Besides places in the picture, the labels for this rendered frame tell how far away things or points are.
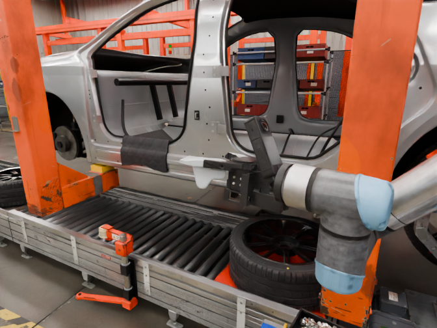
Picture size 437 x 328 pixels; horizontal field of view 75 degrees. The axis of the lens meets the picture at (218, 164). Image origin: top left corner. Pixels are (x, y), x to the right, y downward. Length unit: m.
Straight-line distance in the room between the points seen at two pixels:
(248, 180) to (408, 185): 0.26
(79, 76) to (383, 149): 2.12
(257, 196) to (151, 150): 1.61
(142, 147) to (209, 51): 0.83
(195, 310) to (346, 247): 1.35
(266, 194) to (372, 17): 0.65
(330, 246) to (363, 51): 0.65
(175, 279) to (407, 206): 1.36
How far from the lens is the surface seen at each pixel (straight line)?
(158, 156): 2.02
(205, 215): 2.43
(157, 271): 1.76
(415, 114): 1.54
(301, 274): 1.52
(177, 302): 1.79
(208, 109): 1.77
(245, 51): 5.42
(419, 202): 0.57
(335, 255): 0.49
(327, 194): 0.45
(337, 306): 1.27
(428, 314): 2.00
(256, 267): 1.54
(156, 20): 9.00
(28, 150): 2.14
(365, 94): 0.99
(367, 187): 0.45
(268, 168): 0.50
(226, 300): 1.58
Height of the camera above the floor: 1.39
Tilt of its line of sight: 16 degrees down
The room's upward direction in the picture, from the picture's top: straight up
